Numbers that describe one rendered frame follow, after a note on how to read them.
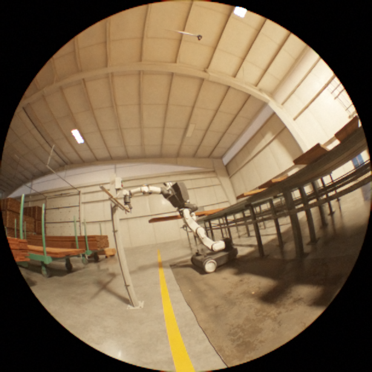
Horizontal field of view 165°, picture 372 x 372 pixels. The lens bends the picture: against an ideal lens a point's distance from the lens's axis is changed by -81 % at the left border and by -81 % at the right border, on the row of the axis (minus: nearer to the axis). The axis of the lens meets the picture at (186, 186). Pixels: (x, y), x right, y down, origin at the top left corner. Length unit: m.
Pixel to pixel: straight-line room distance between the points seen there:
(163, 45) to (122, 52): 1.69
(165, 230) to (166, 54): 10.25
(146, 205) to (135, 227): 1.82
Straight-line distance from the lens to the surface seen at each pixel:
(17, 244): 1.91
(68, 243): 4.30
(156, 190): 1.67
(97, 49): 6.83
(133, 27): 6.36
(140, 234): 9.55
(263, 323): 0.90
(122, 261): 1.22
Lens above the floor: 0.68
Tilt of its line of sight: 18 degrees up
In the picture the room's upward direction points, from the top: 13 degrees counter-clockwise
